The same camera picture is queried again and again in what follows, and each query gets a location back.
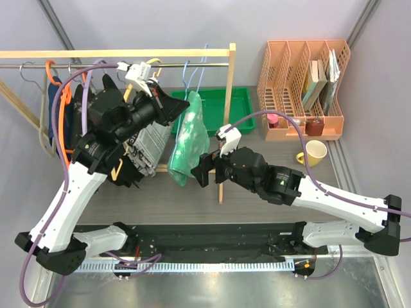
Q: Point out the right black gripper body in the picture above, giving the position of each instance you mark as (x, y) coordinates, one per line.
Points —
(223, 169)

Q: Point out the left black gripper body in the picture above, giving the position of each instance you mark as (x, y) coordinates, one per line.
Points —
(147, 110)

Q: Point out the green white trousers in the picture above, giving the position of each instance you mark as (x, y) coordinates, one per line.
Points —
(192, 142)

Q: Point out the light blue wire hanger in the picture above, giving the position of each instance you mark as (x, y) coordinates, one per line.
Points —
(187, 86)

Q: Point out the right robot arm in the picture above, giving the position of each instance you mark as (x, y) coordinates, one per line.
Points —
(373, 223)

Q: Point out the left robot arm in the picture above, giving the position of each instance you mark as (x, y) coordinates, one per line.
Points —
(53, 241)

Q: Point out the newspaper print trousers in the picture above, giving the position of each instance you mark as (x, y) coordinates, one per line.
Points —
(146, 147)

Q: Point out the purple plastic hanger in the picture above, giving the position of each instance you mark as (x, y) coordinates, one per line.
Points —
(84, 102)

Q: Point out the black white patterned trousers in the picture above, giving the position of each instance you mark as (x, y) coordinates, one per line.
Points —
(76, 127)

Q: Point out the yellow plastic hanger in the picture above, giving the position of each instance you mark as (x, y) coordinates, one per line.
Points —
(129, 88)

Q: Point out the orange plastic hanger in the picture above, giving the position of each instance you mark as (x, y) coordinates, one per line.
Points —
(60, 121)

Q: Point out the green plastic tray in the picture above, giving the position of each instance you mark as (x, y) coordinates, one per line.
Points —
(213, 102)

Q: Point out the pink capped bottle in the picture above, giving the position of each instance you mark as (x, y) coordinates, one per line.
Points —
(273, 121)

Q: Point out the clear small bottle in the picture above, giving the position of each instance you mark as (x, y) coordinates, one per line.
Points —
(295, 121)

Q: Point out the yellow mug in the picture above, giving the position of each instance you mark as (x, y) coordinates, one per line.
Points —
(316, 151)

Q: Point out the dark red jar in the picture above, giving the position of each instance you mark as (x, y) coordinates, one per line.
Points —
(314, 127)

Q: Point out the orange plastic file organizer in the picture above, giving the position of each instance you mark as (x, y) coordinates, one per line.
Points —
(284, 68)

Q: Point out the books in organizer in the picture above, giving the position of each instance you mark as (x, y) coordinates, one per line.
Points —
(321, 84)

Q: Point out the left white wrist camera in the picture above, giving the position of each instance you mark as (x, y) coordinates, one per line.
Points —
(138, 75)

